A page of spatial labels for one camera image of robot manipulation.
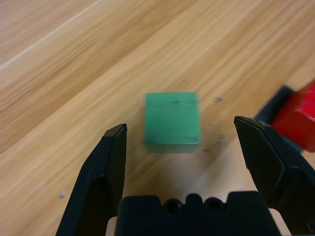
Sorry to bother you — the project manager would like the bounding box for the red wooden block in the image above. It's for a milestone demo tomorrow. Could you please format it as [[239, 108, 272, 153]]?
[[270, 80, 315, 153]]

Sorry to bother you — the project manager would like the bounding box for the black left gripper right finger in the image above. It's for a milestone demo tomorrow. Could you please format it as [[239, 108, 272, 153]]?
[[233, 116, 315, 236]]

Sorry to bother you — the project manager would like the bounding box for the green wooden block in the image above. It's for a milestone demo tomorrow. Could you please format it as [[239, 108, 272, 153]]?
[[143, 92, 202, 154]]

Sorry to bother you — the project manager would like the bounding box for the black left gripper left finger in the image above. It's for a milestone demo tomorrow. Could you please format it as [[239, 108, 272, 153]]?
[[55, 123, 128, 236]]

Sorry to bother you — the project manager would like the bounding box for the black square marker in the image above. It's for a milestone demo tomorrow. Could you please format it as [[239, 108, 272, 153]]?
[[252, 84, 305, 152]]

